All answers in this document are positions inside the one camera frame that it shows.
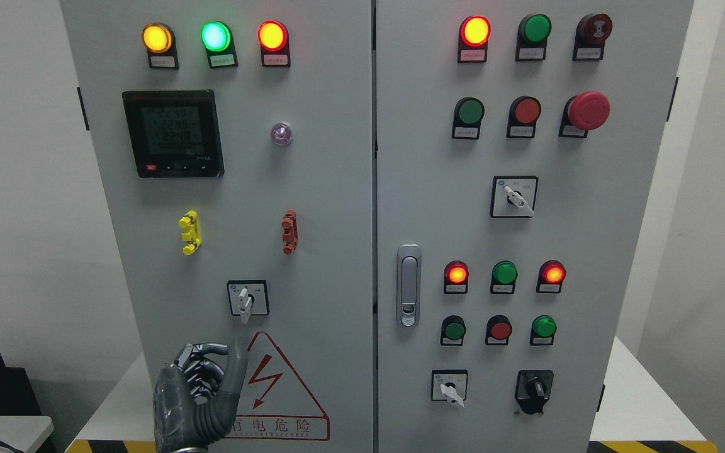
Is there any dark grey robotic hand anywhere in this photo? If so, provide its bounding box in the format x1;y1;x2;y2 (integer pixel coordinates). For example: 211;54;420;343
154;341;248;452

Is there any white rotary light switch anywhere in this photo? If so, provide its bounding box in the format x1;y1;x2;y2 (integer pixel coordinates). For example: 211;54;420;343
227;280;270;325

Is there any yellow indicator light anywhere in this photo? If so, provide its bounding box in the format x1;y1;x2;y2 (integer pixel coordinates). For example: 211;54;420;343
142;23;179;69

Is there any green lit indicator light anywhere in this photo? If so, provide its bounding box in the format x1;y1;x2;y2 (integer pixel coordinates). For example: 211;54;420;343
200;21;238;69

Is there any red electric warning sticker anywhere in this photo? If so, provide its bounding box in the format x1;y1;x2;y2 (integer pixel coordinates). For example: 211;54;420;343
227;332;330;442

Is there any white table left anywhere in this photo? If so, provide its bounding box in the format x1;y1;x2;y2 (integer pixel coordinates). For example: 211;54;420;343
0;415;57;452

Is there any yellow terminal clip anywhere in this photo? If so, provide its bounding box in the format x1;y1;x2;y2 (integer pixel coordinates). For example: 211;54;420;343
178;210;202;256

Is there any red terminal clip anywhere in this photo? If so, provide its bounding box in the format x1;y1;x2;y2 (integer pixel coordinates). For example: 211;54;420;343
280;210;299;255

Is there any left grey cabinet door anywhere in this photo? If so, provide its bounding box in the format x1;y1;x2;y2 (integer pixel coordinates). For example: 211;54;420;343
60;1;374;452

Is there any grey cabinet door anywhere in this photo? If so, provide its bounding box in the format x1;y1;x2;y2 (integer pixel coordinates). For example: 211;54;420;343
375;1;694;452
60;1;374;452

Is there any green push button lower left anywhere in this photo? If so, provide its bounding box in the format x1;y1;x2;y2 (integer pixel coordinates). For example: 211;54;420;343
440;315;467;346

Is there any green push button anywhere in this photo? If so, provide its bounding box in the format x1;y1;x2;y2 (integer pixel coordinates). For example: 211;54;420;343
529;315;558;346
451;97;485;140
440;315;467;346

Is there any black digital power meter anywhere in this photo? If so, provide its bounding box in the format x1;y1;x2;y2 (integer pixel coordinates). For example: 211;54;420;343
123;89;224;178

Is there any small clear lamp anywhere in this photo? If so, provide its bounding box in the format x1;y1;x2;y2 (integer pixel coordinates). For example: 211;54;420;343
270;121;293;147

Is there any red lit indicator lower left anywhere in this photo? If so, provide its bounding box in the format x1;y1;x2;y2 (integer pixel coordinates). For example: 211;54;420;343
443;260;469;294

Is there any red lit indicator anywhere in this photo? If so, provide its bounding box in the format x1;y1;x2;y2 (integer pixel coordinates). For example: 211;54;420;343
443;260;469;294
457;15;492;64
536;260;566;294

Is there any red push button lower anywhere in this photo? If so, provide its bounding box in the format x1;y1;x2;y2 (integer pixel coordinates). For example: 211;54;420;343
484;315;513;346

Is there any red push button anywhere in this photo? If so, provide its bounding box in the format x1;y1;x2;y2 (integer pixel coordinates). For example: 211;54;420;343
484;315;513;346
506;96;542;138

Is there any green indicator lower middle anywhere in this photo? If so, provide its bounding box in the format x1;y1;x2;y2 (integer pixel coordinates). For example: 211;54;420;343
490;260;518;294

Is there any green push button lower right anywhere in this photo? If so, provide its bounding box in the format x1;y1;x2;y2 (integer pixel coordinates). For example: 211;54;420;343
529;315;558;346

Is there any red lit indicator left door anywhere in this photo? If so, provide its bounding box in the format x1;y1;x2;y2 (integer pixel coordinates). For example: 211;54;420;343
258;20;291;68

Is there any red lit indicator lower right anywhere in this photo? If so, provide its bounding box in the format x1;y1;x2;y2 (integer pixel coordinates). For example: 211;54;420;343
536;260;566;294

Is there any green push button upper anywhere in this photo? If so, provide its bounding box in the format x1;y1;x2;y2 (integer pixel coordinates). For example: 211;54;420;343
451;97;485;140

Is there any right grey cabinet door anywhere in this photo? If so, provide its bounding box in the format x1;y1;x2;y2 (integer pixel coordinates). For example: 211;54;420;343
375;1;694;452

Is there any red push button upper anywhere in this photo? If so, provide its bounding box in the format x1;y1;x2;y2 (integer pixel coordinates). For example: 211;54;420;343
506;96;542;138

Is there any white platform base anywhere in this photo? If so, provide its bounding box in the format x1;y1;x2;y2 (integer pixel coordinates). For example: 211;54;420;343
76;338;705;441

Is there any red lit indicator top right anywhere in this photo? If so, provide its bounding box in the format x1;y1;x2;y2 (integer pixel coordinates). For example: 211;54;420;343
457;15;492;64

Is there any red emergency stop button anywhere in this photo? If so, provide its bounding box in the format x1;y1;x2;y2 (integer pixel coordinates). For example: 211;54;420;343
558;90;612;138

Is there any green indicator top right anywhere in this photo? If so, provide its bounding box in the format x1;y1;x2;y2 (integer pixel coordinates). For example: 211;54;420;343
515;14;552;61

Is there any dark red buzzer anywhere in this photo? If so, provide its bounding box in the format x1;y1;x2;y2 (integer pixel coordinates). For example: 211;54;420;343
572;13;613;61

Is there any white rotary switch bottom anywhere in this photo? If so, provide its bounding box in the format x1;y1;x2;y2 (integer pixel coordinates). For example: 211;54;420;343
431;368;468;409

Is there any silver door handle lock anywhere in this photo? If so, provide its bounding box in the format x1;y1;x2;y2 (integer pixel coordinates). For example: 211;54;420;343
395;244;421;327

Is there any black rotary selector switch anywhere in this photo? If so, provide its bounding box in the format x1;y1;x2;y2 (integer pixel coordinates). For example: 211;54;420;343
514;369;554;415

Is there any white rotary switch upper right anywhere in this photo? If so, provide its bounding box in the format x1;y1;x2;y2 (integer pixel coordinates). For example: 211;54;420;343
490;176;539;218

